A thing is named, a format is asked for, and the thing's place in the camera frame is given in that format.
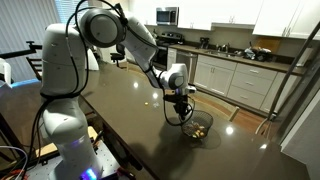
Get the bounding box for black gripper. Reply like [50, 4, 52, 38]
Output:
[163, 94, 193, 122]

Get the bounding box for black wire mesh basket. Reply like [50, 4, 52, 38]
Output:
[181, 110, 214, 140]

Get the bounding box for colourful small items pile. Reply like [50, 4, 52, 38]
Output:
[188, 122, 208, 139]

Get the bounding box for light wooden dining chair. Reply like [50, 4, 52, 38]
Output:
[191, 94, 241, 123]

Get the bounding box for stainless steel dishwasher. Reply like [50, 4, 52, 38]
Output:
[175, 49, 200, 85]

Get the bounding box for stainless steel stove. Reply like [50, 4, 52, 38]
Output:
[151, 31, 185, 72]

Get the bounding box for white sink side cabinets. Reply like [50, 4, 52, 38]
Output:
[193, 54, 302, 115]

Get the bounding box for dark sink countertop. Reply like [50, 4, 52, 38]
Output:
[169, 43, 306, 76]

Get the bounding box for black coffee maker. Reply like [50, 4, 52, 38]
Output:
[198, 36, 211, 51]

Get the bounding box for chrome sink faucet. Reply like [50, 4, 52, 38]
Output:
[220, 42, 232, 54]

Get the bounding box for black office chair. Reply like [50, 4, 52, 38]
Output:
[109, 43, 127, 68]

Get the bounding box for dish clutter pile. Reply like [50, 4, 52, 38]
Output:
[242, 45, 273, 63]

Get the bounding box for stainless steel microwave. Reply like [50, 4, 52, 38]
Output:
[155, 6, 180, 27]

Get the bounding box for wooden cutting board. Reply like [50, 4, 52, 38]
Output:
[254, 35, 282, 54]

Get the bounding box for metal tripod stand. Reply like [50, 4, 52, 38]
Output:
[254, 19, 320, 137]

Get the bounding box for white towel roll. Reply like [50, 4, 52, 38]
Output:
[295, 47, 315, 68]

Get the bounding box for dark wooden slat chair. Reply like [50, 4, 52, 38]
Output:
[25, 56, 44, 82]

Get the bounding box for vertical window blinds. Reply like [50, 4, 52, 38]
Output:
[0, 0, 88, 84]

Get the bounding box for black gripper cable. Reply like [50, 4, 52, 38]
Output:
[162, 95, 197, 128]

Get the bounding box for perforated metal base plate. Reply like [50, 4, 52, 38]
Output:
[24, 141, 122, 180]

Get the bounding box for white wall cabinets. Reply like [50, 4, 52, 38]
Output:
[128, 0, 320, 42]

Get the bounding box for white loose cable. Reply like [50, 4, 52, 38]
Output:
[0, 145, 30, 180]

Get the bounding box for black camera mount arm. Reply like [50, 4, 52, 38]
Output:
[0, 40, 44, 60]

